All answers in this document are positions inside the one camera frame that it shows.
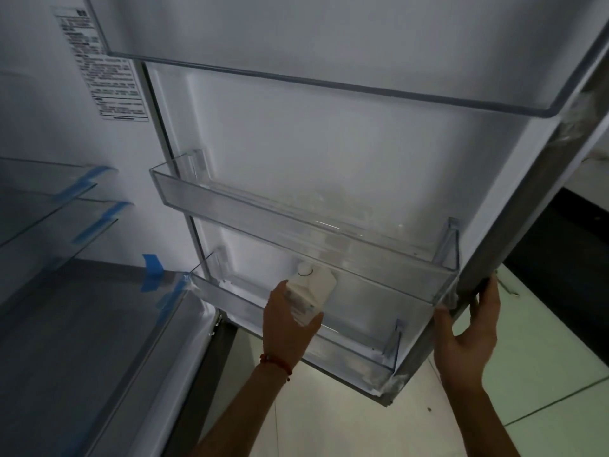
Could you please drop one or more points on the person's right hand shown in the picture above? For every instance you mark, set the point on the person's right hand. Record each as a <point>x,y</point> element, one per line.
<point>468,349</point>

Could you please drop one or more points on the person's left hand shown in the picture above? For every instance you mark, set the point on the person's left hand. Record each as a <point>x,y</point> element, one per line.
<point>285,330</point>

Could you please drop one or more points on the person's left thumb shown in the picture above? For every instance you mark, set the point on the person's left thumb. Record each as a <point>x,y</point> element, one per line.
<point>311,324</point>

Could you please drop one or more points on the person's right thumb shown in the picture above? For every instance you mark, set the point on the person's right thumb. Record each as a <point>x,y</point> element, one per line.
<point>445,323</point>

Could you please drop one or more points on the white milk carton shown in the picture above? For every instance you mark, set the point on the white milk carton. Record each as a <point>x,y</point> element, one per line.
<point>309,287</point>

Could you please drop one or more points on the grey refrigerator door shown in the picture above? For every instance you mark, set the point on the grey refrigerator door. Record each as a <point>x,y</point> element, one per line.
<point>361,137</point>

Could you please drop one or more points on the person's right forearm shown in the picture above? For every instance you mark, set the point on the person's right forearm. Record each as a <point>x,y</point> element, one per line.
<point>480,423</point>

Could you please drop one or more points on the person's left forearm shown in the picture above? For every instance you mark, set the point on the person's left forearm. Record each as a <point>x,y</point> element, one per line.
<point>238,414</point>

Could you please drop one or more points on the short clear door bin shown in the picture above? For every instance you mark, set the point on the short clear door bin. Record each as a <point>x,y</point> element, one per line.
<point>352,328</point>

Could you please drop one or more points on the long clear door bin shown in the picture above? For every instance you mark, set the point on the long clear door bin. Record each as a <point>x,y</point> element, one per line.
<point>304,228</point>

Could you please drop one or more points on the blue tape strip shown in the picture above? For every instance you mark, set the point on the blue tape strip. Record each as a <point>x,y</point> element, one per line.
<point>152,273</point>
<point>85,181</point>
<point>103,221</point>
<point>173,292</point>

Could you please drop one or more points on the glass crisper cover shelf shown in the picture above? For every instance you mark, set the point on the glass crisper cover shelf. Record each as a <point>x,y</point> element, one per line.
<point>95,328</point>

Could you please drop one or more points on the glass refrigerator shelf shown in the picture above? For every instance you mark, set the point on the glass refrigerator shelf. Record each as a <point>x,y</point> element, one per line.
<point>33,190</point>
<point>57,242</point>

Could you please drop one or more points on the large white door shelf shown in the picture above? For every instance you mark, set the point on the large white door shelf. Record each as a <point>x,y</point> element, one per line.
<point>333,37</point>

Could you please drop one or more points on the white printed label sticker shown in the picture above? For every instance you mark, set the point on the white printed label sticker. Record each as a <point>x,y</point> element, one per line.
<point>102,66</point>

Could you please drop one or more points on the white refrigerator body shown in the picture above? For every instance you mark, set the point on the white refrigerator body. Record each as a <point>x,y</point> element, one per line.
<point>43,114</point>

